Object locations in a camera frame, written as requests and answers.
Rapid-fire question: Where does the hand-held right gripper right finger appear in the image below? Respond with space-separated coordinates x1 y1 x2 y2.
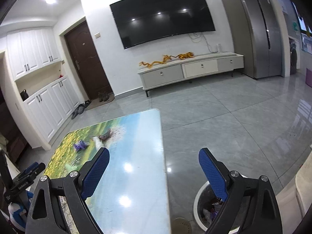
198 147 283 234

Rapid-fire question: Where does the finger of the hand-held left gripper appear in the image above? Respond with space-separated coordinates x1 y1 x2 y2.
12 162 46 183

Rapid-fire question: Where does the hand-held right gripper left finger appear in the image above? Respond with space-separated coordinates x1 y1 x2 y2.
26 147 111 234

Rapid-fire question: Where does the white round waste bin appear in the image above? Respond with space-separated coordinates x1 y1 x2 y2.
194 173 244 234

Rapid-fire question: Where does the landscape printed table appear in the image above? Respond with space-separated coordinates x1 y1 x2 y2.
45 108 172 234

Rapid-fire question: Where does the round floor drain cover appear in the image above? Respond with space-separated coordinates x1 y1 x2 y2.
175 217 193 234

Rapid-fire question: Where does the brown doormat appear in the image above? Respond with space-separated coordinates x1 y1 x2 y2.
84 94 115 111

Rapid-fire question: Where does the beige marble table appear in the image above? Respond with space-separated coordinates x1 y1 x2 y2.
275 162 312 234

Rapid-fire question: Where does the dark brown entrance door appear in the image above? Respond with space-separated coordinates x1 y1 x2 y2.
64 21 113 101

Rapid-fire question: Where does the white grey television cabinet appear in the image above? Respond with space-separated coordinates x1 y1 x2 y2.
137 52 245 97

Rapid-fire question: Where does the golden tiger ornament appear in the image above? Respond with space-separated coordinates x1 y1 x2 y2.
178 51 195 60

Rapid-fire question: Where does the golden dragon ornament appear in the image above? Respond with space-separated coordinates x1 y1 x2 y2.
139 55 178 68

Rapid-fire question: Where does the grey washing machine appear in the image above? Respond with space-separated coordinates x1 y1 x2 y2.
289 39 299 76

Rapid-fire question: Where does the grey double door fridge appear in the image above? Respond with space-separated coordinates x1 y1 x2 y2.
218 0 285 80

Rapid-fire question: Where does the white panelled wall cabinet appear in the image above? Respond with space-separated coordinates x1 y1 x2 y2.
6 28 82 149

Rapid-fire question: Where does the white television cable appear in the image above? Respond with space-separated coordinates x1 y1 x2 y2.
189 32 218 53

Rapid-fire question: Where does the black wall television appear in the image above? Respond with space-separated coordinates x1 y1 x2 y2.
109 0 216 50

